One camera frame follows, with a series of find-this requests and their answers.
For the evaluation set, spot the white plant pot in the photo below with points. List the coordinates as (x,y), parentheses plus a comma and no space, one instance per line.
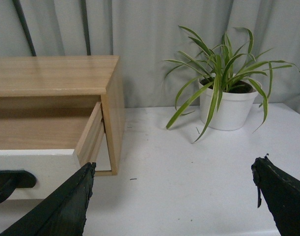
(233,109)

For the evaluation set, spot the black drawer handle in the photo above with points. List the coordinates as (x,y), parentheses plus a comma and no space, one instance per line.
(10,180)

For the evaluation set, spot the grey-green curtain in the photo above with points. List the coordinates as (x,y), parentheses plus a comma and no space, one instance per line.
(144,33)

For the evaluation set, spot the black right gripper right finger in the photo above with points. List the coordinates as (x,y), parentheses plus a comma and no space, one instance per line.
(281,192)

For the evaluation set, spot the white-fronted wooden drawer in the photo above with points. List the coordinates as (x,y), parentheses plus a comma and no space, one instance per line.
(52,144)

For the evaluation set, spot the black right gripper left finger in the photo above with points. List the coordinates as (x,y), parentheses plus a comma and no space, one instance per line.
(63,212)

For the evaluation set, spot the green spider plant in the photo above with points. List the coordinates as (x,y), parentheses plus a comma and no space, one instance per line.
(223,69)

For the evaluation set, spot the light wooden drawer cabinet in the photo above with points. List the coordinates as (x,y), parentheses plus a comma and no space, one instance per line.
(69,82)

